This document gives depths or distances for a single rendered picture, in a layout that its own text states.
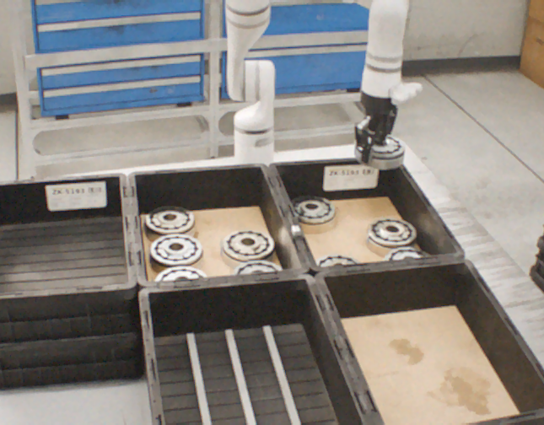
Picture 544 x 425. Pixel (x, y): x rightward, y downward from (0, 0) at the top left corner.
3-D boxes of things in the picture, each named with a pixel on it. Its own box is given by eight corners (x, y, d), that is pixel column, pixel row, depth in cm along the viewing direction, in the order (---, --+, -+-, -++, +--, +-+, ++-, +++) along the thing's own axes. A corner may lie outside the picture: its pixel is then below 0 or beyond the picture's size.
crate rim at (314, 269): (266, 172, 169) (266, 162, 167) (395, 164, 174) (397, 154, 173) (311, 282, 136) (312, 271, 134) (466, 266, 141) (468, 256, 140)
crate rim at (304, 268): (127, 181, 163) (126, 171, 162) (266, 172, 169) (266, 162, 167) (138, 298, 130) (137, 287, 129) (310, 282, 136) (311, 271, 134)
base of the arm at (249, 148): (233, 180, 192) (232, 118, 183) (270, 178, 194) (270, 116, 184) (237, 200, 185) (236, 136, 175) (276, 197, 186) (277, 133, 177)
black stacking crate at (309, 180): (265, 209, 174) (267, 164, 168) (390, 200, 179) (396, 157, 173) (308, 324, 141) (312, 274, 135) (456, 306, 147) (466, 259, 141)
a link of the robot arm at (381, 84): (401, 108, 144) (406, 78, 141) (352, 90, 150) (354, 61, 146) (423, 94, 150) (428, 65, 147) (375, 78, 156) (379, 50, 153)
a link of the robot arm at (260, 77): (275, 54, 175) (274, 121, 185) (234, 54, 175) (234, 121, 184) (276, 69, 167) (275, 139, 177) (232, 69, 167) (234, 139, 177)
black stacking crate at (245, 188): (131, 219, 168) (127, 174, 162) (263, 210, 174) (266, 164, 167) (142, 340, 135) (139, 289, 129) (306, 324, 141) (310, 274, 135)
